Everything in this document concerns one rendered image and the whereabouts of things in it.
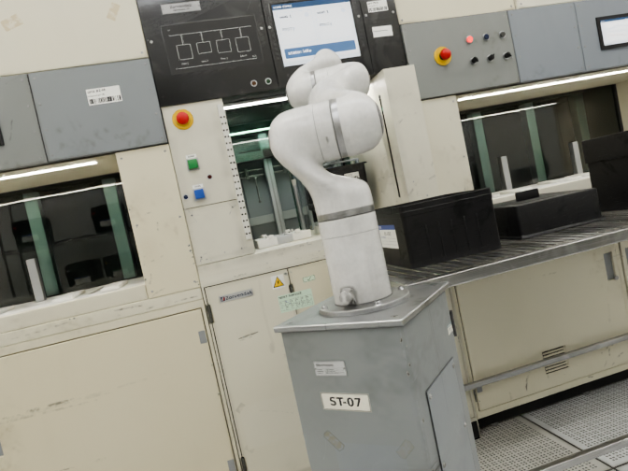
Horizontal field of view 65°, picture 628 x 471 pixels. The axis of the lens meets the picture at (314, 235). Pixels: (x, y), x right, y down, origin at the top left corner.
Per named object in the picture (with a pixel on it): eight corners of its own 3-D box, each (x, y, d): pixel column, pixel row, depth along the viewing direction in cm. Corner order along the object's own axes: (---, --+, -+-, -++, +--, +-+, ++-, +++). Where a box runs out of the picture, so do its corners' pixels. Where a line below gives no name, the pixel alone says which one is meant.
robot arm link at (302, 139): (375, 211, 95) (349, 88, 94) (282, 230, 98) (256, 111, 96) (375, 209, 107) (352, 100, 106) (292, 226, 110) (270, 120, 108)
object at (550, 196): (521, 239, 144) (513, 196, 143) (470, 238, 173) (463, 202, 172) (606, 219, 150) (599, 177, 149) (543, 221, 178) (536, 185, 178)
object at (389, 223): (378, 263, 159) (367, 210, 159) (456, 244, 165) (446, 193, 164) (412, 269, 132) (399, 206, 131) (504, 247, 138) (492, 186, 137)
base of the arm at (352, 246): (388, 313, 90) (367, 214, 89) (303, 319, 100) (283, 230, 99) (422, 288, 106) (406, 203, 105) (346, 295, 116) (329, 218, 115)
